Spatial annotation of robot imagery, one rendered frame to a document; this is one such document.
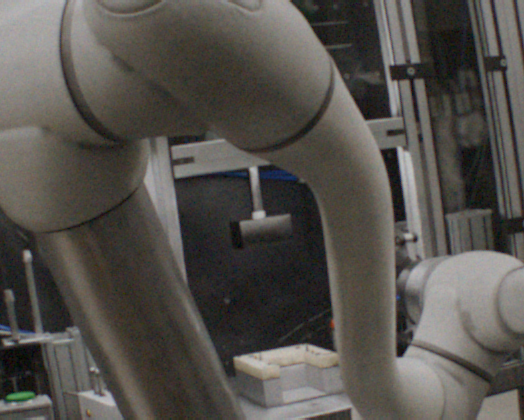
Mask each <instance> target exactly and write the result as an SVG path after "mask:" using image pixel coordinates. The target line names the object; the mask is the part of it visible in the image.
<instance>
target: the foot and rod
mask: <svg viewBox="0 0 524 420"><path fill-rule="evenodd" d="M246 173H247V180H248V187H249V193H250V200H251V208H252V214H253V218H247V219H241V220H236V221H229V226H230V233H231V239H232V246H233V249H239V250H248V249H254V248H260V247H265V246H271V245H277V244H283V243H289V242H293V241H294V240H293V234H292V227H291V220H290V214H272V215H265V207H264V200H263V193H262V187H261V180H260V172H259V166H252V167H246Z"/></svg>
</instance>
